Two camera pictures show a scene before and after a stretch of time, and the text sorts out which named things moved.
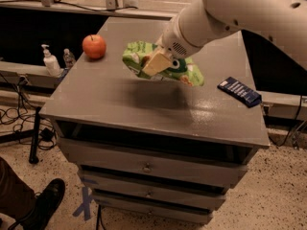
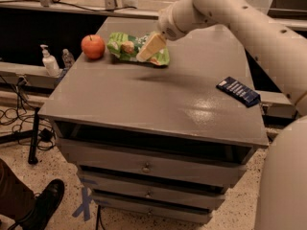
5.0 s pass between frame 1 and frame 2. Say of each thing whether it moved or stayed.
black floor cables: stayed
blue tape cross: stayed
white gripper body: moved
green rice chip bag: moved
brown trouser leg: stayed
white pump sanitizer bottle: stayed
